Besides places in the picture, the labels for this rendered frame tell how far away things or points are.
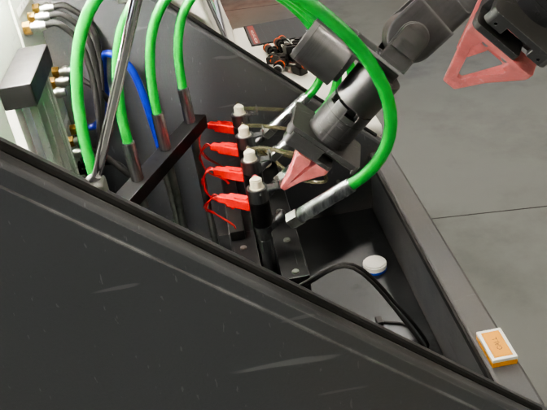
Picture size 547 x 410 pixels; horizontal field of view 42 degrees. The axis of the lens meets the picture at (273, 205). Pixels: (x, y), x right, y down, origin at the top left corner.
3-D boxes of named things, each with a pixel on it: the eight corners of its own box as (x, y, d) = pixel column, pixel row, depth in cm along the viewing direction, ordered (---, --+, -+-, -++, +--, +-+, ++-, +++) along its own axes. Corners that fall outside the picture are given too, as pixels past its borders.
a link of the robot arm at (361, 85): (403, 89, 81) (407, 73, 86) (356, 51, 80) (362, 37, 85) (365, 132, 85) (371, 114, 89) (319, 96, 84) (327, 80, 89)
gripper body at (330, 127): (288, 110, 91) (322, 67, 88) (352, 153, 94) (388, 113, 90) (283, 135, 86) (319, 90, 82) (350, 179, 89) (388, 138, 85)
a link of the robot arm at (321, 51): (437, 34, 78) (425, 32, 87) (355, -32, 77) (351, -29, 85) (367, 120, 81) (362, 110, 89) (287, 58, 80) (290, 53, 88)
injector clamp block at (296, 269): (320, 355, 104) (309, 273, 96) (252, 368, 104) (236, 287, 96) (285, 228, 133) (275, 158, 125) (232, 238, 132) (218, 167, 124)
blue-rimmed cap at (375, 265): (390, 273, 118) (389, 266, 117) (366, 277, 118) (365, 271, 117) (383, 259, 121) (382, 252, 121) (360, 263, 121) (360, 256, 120)
